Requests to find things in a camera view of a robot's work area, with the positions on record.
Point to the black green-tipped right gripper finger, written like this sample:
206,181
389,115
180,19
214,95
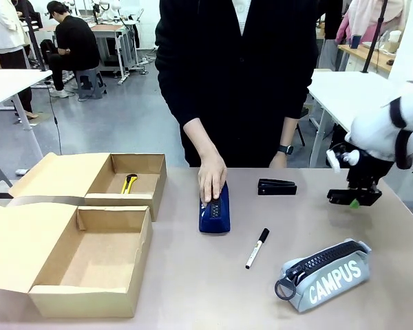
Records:
369,197
340,196

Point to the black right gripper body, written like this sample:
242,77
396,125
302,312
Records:
366,170

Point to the grey CAMPUS pencil case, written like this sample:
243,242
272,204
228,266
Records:
330,278

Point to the navy blue pencil case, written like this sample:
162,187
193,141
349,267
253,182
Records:
215,220

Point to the person's left forearm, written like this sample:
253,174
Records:
288,132

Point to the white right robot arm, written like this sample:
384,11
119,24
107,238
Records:
375,134

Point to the person's right forearm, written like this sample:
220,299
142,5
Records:
201,141

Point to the small open cardboard box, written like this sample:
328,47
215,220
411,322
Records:
72,172

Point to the large open cardboard box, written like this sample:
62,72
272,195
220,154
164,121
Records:
55,254

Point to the person's left hand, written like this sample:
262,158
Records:
278,161

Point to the person's right hand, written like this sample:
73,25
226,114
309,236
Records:
211,180

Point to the black stapler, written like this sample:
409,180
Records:
277,188

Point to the black smartwatch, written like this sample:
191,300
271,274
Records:
286,149

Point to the white marker with black cap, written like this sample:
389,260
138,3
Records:
256,249

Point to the wooden counter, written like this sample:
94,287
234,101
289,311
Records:
375,58

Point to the dark blue cup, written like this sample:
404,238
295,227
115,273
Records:
355,41

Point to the white container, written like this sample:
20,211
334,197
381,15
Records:
394,39

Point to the thin black stand pole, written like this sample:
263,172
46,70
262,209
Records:
375,34

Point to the standing person in dark top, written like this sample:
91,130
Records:
332,34

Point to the person in pink garment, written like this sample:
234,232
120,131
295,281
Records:
365,17

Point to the person torso in black cardigan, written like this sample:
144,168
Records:
237,68

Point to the yellow utility knife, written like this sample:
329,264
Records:
129,184

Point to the grey step stool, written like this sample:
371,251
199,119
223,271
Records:
91,82

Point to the background workbench desk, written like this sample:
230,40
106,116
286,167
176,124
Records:
113,38

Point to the seated person in black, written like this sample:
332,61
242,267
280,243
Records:
75,44

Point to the black stand pole with tray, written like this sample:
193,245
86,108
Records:
32,34

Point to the white table with white legs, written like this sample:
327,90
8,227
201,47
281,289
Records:
10,84

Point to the standing person in white jacket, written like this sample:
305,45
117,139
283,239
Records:
3,31

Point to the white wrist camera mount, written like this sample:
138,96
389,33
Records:
337,158

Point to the white table with grey frame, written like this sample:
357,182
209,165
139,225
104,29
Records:
344,93

